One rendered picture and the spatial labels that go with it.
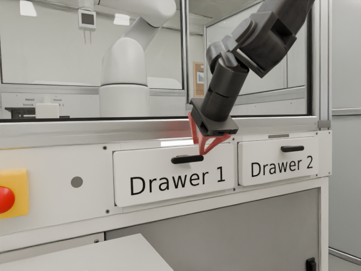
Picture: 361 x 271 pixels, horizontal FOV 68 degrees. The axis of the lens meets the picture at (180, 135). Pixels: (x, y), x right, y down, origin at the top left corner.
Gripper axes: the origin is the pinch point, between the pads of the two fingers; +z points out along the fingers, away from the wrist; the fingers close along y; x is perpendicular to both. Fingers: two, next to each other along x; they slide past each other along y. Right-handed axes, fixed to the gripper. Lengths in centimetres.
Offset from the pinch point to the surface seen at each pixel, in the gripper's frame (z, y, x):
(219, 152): 3.2, 0.5, -6.6
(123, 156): 2.0, 0.6, 16.5
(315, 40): -19, 23, -43
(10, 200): 1.7, -7.0, 34.9
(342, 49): 3, 86, -150
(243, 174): 7.8, -3.1, -13.6
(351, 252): 106, -7, -152
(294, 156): 5.9, -0.7, -32.1
